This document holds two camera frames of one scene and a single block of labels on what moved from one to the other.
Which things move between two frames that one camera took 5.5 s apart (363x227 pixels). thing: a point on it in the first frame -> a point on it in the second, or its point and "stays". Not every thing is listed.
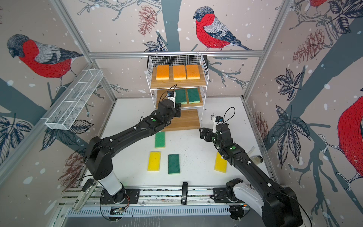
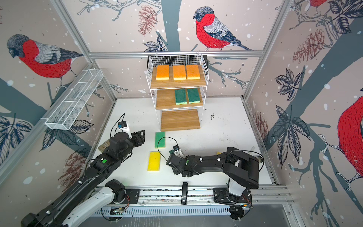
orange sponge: [193, 72] stays
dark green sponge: [181, 96] stays
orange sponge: [179, 72] stays
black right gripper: [209, 133] -> [175, 172]
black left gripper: [178, 109] -> [138, 138]
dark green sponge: [193, 95] stays
